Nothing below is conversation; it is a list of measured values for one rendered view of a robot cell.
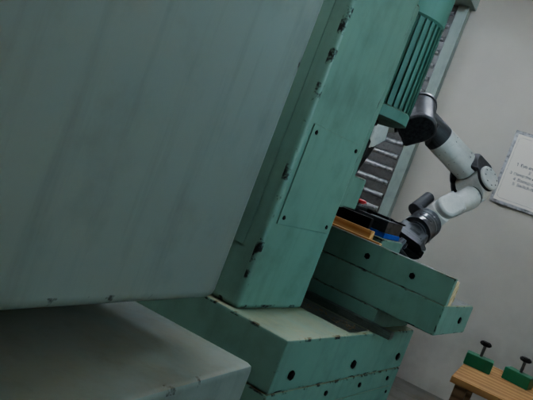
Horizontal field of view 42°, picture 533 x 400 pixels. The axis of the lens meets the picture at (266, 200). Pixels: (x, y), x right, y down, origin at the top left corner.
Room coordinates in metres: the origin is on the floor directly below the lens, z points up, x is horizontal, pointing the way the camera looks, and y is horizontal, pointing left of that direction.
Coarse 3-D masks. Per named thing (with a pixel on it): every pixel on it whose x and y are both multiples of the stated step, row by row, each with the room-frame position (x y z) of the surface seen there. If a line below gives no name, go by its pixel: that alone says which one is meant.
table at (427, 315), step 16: (320, 256) 1.41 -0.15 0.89; (320, 272) 1.40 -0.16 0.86; (336, 272) 1.39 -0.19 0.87; (352, 272) 1.37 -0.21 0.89; (368, 272) 1.35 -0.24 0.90; (336, 288) 1.38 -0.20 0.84; (352, 288) 1.36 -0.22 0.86; (368, 288) 1.35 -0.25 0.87; (384, 288) 1.33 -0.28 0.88; (400, 288) 1.32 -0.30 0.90; (368, 304) 1.34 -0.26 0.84; (384, 304) 1.32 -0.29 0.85; (400, 304) 1.31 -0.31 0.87; (416, 304) 1.29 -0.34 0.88; (432, 304) 1.28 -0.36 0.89; (464, 304) 1.42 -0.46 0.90; (416, 320) 1.29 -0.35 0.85; (432, 320) 1.27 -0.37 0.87; (448, 320) 1.32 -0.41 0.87; (464, 320) 1.42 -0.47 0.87
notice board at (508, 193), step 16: (512, 144) 4.25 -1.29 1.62; (528, 144) 4.21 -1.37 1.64; (512, 160) 4.23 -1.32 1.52; (528, 160) 4.19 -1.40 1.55; (512, 176) 4.22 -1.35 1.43; (528, 176) 4.18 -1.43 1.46; (496, 192) 4.24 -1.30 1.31; (512, 192) 4.20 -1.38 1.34; (528, 192) 4.16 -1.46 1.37; (512, 208) 4.19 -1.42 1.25; (528, 208) 4.15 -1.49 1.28
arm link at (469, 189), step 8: (472, 176) 2.14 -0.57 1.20; (456, 184) 2.18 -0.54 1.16; (464, 184) 2.15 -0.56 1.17; (472, 184) 2.13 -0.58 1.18; (480, 184) 2.12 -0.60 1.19; (456, 192) 2.09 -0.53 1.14; (464, 192) 2.08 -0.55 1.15; (472, 192) 2.09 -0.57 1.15; (480, 192) 2.12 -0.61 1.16; (488, 192) 2.14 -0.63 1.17; (464, 200) 2.05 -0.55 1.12; (472, 200) 2.07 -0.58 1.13; (480, 200) 2.11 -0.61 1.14; (472, 208) 2.09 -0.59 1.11
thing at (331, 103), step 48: (336, 0) 1.09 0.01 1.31; (384, 0) 1.15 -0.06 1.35; (336, 48) 1.08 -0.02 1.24; (384, 48) 1.20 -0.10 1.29; (288, 96) 1.10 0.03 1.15; (336, 96) 1.12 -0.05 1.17; (288, 144) 1.08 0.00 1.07; (336, 144) 1.17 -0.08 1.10; (288, 192) 1.09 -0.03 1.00; (336, 192) 1.22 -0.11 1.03; (240, 240) 1.09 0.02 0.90; (288, 240) 1.14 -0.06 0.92; (240, 288) 1.08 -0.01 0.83; (288, 288) 1.19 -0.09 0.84
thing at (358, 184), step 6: (354, 180) 1.44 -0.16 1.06; (360, 180) 1.47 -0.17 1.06; (354, 186) 1.45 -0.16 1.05; (360, 186) 1.48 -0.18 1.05; (348, 192) 1.44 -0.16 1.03; (354, 192) 1.46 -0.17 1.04; (360, 192) 1.49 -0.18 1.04; (348, 198) 1.45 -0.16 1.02; (354, 198) 1.47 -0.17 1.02; (348, 204) 1.46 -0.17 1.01; (354, 204) 1.48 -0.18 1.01
